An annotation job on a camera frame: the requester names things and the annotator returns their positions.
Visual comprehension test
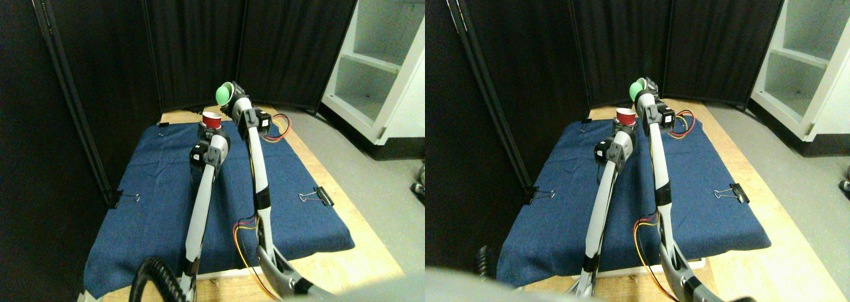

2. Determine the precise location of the black ribbed hose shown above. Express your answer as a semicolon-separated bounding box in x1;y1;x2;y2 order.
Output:
474;245;496;277
129;256;194;302

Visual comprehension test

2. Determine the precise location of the dark blue cloth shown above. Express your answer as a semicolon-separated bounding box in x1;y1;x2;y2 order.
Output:
497;115;771;288
83;117;355;299

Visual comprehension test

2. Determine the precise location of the black curtain stand pole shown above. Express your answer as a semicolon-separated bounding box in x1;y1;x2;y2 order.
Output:
442;0;533;191
28;0;114;206

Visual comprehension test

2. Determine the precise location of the white shelf unit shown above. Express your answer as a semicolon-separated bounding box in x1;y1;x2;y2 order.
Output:
321;0;425;147
750;0;850;143

